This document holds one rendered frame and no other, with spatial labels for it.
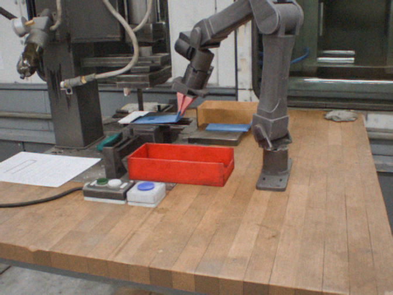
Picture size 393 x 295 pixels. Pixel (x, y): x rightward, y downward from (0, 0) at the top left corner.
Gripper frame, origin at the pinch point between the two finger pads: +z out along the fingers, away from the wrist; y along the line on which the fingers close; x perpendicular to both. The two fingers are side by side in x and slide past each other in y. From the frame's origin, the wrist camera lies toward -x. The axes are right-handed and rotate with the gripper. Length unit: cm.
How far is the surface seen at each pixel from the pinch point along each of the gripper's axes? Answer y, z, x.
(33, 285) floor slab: 46, 133, -30
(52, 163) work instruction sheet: 26.1, 24.9, 18.0
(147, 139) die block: 4.6, 8.6, 8.3
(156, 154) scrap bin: -0.7, 9.2, 12.8
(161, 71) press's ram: 10.0, -8.7, -0.2
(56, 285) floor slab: 35, 128, -33
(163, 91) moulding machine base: 25, 18, -62
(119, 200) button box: -2.4, 11.2, 37.3
